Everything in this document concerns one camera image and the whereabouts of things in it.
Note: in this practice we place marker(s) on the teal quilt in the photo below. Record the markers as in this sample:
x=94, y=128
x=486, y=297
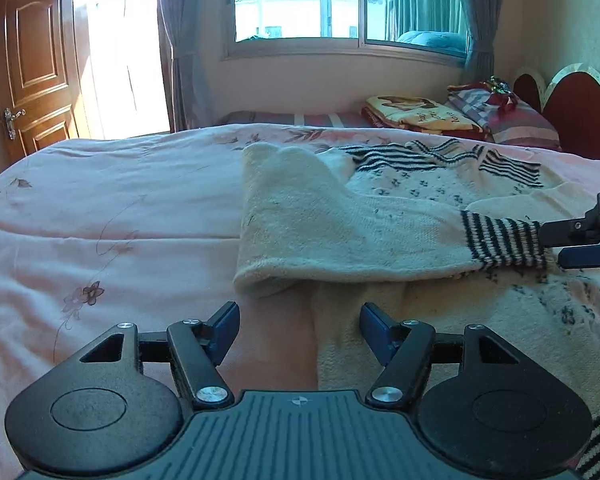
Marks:
x=430, y=41

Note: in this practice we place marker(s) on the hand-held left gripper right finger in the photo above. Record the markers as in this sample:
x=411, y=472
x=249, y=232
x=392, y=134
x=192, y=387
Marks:
x=375, y=327

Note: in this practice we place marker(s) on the red colourful ornament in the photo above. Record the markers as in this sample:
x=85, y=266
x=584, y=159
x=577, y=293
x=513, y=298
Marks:
x=500, y=91

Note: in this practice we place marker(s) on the pink floral bedspread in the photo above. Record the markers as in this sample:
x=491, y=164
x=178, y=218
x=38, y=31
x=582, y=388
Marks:
x=130, y=210

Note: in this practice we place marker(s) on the striped pillow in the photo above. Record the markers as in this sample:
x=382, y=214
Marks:
x=525, y=125

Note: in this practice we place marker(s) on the red white headboard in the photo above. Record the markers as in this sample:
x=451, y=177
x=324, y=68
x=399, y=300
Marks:
x=580, y=105

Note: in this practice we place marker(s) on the brown wooden door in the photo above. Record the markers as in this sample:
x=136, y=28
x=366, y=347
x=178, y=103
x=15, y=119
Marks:
x=35, y=60

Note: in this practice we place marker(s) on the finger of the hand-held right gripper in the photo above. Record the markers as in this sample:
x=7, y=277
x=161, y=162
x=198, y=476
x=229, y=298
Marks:
x=585, y=257
x=575, y=230

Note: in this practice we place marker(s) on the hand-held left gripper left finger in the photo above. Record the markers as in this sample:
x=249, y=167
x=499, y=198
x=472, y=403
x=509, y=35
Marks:
x=225, y=330

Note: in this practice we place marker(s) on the grey curtain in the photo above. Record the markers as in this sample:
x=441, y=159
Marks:
x=190, y=60
x=480, y=20

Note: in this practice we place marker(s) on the yellow printed folded blanket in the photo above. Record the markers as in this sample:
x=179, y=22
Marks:
x=410, y=110

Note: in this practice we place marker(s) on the sliding glass window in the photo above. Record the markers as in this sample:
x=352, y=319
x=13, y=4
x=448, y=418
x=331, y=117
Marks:
x=300, y=0

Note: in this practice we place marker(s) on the white striped knit sweater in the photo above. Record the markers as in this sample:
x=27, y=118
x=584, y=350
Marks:
x=305, y=220

